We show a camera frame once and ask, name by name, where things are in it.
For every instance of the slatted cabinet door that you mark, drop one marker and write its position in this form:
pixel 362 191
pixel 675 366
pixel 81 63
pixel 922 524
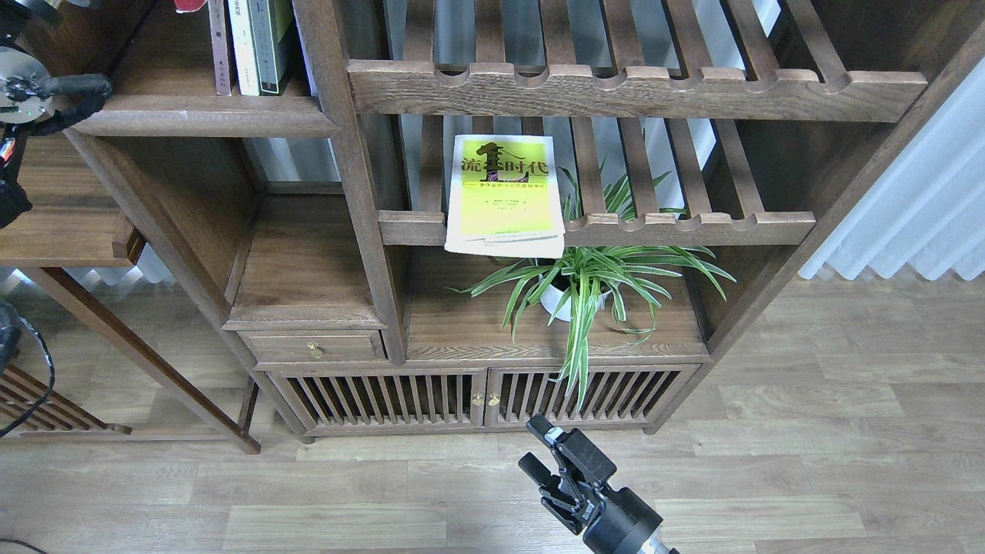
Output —
pixel 617 396
pixel 385 401

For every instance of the white plant pot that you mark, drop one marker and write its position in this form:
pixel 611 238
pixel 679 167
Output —
pixel 551 299

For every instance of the brass drawer knob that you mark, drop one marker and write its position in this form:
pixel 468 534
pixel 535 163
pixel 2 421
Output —
pixel 315 351

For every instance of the white curtain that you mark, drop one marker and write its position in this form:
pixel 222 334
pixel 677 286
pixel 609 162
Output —
pixel 925 214

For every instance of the right slatted cabinet door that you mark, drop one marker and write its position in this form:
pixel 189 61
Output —
pixel 617 396

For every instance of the dark wooden bookshelf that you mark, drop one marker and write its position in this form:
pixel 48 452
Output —
pixel 747 127

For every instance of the left slatted cabinet door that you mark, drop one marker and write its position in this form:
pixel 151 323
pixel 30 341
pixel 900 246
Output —
pixel 385 401

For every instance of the wooden side table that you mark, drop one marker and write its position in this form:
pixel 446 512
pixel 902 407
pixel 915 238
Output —
pixel 75 224

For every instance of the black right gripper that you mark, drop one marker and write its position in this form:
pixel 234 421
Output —
pixel 608 521

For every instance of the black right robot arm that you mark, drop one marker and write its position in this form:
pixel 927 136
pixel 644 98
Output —
pixel 609 520

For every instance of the grey green upright book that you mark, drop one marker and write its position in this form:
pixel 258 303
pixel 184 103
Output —
pixel 271 27

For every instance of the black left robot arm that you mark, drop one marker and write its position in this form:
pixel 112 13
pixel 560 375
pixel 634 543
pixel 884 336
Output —
pixel 34 103

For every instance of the yellow green book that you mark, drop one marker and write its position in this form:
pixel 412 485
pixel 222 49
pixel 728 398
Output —
pixel 503 198

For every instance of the small wooden drawer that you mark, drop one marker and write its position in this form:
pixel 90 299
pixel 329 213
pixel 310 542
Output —
pixel 338 345

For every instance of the white upright book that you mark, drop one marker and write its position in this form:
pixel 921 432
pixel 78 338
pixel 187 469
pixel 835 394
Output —
pixel 243 48

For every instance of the maroon book white characters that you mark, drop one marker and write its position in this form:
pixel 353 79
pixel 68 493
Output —
pixel 221 47

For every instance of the red book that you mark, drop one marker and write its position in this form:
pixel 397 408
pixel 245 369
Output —
pixel 188 6

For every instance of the green spider plant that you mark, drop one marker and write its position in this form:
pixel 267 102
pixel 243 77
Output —
pixel 630 269

